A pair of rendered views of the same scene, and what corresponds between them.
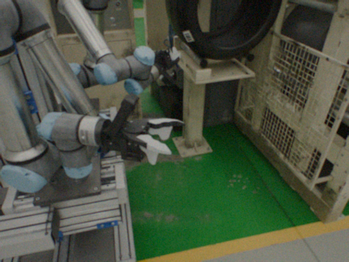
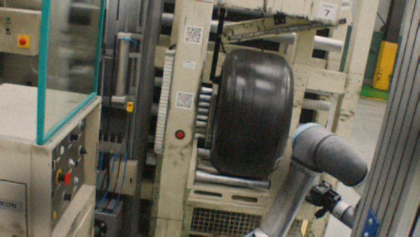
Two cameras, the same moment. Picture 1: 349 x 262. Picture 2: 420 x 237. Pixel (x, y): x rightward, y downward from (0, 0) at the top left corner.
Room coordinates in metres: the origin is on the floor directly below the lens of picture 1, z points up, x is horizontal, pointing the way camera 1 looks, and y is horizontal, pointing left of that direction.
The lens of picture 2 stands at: (1.22, 1.67, 1.71)
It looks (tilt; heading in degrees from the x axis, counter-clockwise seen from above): 17 degrees down; 286
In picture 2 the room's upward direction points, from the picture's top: 8 degrees clockwise
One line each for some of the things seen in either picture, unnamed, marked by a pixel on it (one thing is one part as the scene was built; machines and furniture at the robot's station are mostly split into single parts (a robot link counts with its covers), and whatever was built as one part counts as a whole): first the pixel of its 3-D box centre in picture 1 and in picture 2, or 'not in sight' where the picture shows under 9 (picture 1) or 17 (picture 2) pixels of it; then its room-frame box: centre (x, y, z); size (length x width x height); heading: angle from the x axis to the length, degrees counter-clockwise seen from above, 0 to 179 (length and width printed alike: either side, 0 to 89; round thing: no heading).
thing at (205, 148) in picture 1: (191, 143); not in sight; (1.85, -0.14, 0.02); 0.27 x 0.27 x 0.04; 17
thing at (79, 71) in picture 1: (71, 79); not in sight; (1.24, 0.51, 0.88); 0.13 x 0.12 x 0.14; 131
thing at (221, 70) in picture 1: (213, 66); (226, 187); (1.62, -0.23, 0.80); 0.37 x 0.36 x 0.02; 107
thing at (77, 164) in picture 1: (78, 153); not in sight; (0.61, 0.28, 0.94); 0.11 x 0.08 x 0.11; 168
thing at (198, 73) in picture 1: (192, 63); (229, 192); (1.57, -0.10, 0.83); 0.36 x 0.09 x 0.06; 17
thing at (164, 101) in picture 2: not in sight; (165, 102); (1.93, -0.08, 1.19); 0.05 x 0.04 x 0.48; 107
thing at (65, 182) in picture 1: (66, 165); not in sight; (0.75, 0.40, 0.77); 0.15 x 0.15 x 0.10
